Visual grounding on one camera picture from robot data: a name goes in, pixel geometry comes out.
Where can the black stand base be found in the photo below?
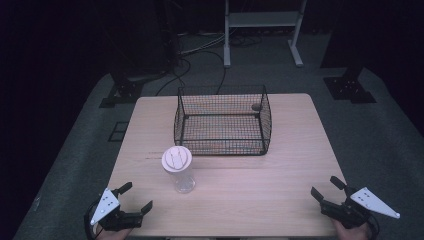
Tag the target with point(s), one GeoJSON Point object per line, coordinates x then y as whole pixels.
{"type": "Point", "coordinates": [121, 91]}
{"type": "Point", "coordinates": [349, 88]}

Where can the white metal stand frame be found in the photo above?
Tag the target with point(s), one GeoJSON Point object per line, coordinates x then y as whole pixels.
{"type": "Point", "coordinates": [263, 19]}

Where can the person's right hand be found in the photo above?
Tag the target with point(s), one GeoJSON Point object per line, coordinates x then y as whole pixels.
{"type": "Point", "coordinates": [350, 232]}

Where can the clear cup with white lid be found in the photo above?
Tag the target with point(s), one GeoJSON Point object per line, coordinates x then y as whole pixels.
{"type": "Point", "coordinates": [178, 163]}

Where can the small grey floor scrap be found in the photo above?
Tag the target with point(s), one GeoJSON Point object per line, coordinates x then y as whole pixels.
{"type": "Point", "coordinates": [36, 202]}

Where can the person's left hand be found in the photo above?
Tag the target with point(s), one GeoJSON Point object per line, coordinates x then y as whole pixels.
{"type": "Point", "coordinates": [111, 234]}

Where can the small round brown object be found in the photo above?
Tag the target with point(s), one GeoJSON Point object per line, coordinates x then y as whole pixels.
{"type": "Point", "coordinates": [257, 107]}

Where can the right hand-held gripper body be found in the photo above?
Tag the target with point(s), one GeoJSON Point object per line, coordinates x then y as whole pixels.
{"type": "Point", "coordinates": [353, 208]}

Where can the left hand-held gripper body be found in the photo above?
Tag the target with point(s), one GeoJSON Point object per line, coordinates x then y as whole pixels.
{"type": "Point", "coordinates": [111, 213]}

